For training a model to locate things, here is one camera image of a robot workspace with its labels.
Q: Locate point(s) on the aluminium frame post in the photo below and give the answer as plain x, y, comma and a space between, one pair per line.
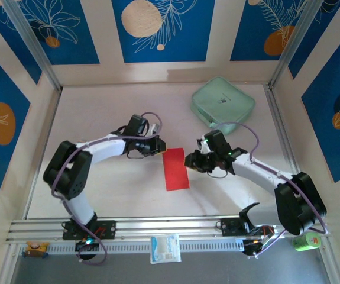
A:
294, 44
33, 44

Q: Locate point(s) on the green bottle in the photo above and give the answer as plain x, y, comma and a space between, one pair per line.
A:
305, 242

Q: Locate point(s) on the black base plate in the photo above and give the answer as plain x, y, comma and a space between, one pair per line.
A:
229, 226
109, 229

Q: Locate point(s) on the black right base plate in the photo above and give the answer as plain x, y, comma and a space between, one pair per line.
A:
229, 226

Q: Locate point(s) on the aluminium table edge rail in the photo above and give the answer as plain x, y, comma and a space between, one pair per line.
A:
279, 118
51, 124

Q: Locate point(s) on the white tissue packet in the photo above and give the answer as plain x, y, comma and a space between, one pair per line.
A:
165, 248

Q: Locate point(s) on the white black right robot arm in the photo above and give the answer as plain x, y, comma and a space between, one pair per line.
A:
252, 171

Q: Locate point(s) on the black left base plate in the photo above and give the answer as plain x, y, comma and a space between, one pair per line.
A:
109, 229

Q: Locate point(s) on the mint green zip pouch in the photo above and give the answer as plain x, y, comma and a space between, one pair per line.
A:
223, 100

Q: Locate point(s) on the red paper sheet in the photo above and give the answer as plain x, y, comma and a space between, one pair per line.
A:
175, 174

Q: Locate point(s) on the small yellow toy object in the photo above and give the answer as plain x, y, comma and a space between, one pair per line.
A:
36, 249

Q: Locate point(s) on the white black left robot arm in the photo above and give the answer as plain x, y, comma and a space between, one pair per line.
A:
104, 151

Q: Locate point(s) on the aluminium mounting rail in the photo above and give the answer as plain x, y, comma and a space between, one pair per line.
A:
163, 226

